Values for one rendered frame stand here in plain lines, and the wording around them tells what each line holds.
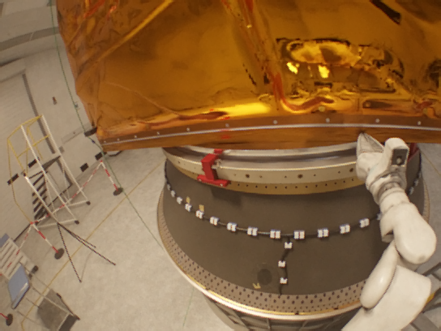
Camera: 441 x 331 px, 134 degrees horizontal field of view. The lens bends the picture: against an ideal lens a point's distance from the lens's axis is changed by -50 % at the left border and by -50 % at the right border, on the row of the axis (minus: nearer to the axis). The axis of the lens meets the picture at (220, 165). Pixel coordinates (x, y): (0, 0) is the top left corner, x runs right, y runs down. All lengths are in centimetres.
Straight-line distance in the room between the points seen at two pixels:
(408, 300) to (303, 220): 47
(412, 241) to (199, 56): 59
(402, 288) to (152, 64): 74
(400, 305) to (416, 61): 50
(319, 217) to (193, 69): 60
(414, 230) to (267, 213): 47
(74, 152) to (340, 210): 798
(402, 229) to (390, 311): 11
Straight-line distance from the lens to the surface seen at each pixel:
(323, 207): 63
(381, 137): 62
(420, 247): 28
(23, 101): 777
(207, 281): 93
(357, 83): 52
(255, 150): 56
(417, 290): 27
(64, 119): 803
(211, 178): 62
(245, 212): 66
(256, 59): 52
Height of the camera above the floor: 201
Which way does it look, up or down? 29 degrees down
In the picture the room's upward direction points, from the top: 16 degrees counter-clockwise
